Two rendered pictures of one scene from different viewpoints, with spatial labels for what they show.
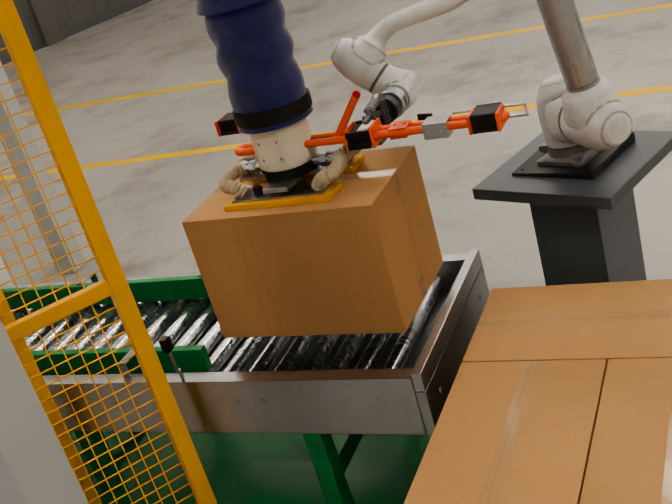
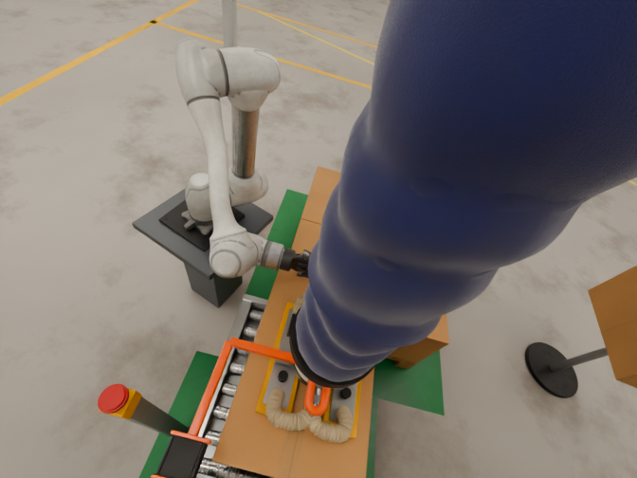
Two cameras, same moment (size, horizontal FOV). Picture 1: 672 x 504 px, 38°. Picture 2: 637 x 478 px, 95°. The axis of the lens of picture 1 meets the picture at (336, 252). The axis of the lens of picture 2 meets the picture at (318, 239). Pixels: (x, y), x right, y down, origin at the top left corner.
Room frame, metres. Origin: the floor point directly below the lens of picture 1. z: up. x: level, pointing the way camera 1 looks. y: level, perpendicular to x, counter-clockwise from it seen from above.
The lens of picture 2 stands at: (2.91, 0.25, 2.00)
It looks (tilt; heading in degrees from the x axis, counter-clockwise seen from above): 51 degrees down; 239
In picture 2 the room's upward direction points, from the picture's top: 18 degrees clockwise
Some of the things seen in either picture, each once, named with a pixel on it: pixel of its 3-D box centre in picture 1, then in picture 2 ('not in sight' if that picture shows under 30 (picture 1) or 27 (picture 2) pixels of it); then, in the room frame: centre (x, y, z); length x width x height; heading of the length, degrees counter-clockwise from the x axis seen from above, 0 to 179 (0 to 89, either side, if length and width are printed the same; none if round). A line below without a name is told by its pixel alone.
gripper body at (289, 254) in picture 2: (384, 112); (295, 261); (2.68, -0.25, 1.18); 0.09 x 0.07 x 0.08; 152
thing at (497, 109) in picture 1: (486, 119); not in sight; (2.38, -0.47, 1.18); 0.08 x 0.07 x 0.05; 62
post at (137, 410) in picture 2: not in sight; (158, 421); (3.22, 0.00, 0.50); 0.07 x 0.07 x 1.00; 62
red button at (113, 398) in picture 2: not in sight; (115, 398); (3.22, 0.00, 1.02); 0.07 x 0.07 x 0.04
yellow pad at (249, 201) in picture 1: (280, 191); (347, 369); (2.58, 0.10, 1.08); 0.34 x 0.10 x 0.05; 62
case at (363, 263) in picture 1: (317, 243); (303, 376); (2.67, 0.05, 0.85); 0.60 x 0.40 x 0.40; 62
